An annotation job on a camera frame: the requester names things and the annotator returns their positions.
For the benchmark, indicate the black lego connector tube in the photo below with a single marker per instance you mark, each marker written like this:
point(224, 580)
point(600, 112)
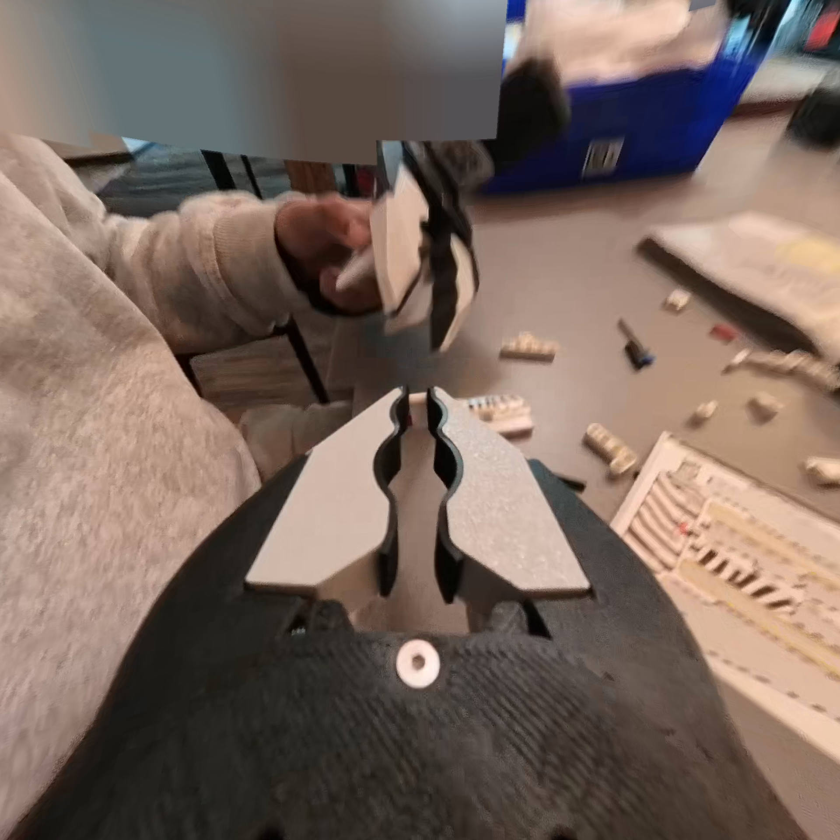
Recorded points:
point(630, 338)

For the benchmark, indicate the white two-hole lego connector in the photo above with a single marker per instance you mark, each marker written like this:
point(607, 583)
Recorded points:
point(528, 348)

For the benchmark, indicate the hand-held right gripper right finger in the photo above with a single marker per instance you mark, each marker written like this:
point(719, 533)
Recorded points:
point(512, 525)

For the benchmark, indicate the short black lego axle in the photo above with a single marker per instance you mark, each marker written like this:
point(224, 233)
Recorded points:
point(572, 484)

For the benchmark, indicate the red lego piece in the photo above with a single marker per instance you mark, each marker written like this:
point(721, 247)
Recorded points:
point(725, 333)

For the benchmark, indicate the small white lego piece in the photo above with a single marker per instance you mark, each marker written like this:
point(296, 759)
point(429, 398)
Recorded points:
point(677, 300)

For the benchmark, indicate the white long lego beam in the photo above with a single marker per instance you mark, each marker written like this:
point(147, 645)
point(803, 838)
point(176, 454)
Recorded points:
point(787, 371)

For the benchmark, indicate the grey instruction booklet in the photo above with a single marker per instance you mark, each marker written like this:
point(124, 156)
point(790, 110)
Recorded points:
point(754, 275)

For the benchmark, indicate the zebra striped lego assembly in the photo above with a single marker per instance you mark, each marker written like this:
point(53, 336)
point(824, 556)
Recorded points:
point(505, 413)

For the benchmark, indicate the person's left forearm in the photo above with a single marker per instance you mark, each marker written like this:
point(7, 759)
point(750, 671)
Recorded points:
point(223, 262)

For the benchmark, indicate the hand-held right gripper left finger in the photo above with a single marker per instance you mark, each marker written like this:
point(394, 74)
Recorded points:
point(328, 525)

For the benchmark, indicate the person's left hand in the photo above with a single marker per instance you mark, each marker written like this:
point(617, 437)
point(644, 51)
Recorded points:
point(321, 229)

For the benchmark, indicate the white lego axle connector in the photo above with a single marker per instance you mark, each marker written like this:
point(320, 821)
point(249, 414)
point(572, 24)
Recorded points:
point(705, 411)

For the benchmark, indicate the white round lego connector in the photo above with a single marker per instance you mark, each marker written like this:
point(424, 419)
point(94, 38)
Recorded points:
point(766, 407)

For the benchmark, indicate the white long lego panel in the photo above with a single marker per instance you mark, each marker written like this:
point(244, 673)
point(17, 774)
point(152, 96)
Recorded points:
point(823, 471)

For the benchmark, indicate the person's grey sweatshirt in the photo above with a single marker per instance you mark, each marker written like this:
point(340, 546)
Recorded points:
point(98, 492)

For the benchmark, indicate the blue labelled plastic bin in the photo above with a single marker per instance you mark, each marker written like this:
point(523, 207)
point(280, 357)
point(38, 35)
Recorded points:
point(656, 124)

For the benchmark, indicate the pale plastic bag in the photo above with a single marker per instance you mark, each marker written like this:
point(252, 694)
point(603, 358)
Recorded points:
point(623, 39)

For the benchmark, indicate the white angled lego beam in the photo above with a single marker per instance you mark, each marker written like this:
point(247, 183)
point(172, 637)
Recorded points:
point(610, 449)

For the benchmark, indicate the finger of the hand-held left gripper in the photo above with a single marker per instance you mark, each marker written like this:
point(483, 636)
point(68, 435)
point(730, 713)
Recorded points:
point(466, 289)
point(397, 249)

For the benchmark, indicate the blue round lego piece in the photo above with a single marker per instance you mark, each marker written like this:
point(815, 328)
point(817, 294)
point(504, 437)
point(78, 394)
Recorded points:
point(646, 359)

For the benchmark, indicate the dark round object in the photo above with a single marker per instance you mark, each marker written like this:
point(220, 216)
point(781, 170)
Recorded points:
point(817, 115)

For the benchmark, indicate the zebra striped sticker sheet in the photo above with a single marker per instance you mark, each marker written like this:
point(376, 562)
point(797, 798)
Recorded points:
point(741, 590)

